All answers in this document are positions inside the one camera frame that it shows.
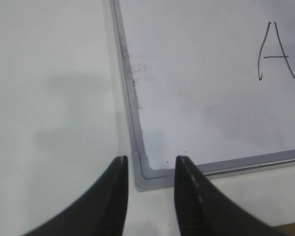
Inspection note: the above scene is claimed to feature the white board with grey frame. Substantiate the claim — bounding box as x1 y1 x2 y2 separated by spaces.
111 0 295 192

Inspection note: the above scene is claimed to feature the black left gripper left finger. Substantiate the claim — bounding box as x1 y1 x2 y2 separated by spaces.
27 156 129 236

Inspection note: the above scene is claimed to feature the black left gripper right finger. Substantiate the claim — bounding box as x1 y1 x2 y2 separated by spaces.
174 156 295 236

